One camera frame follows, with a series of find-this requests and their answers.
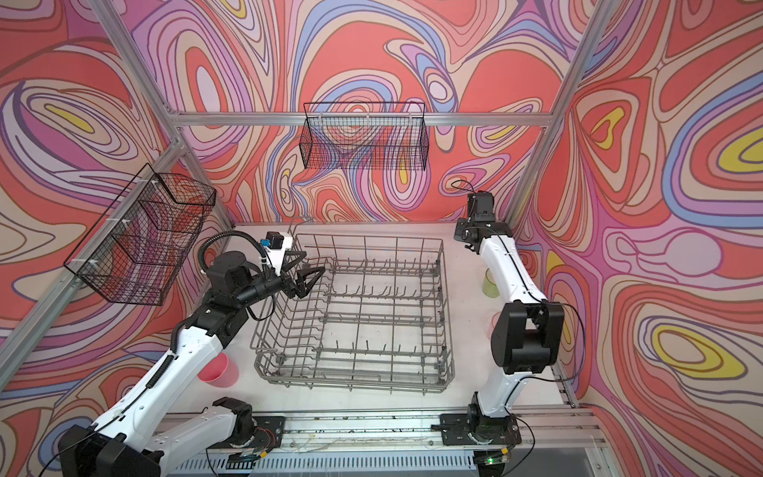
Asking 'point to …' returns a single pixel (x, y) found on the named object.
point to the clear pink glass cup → (493, 324)
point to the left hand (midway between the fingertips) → (316, 261)
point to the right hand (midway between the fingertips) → (471, 234)
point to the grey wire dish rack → (376, 322)
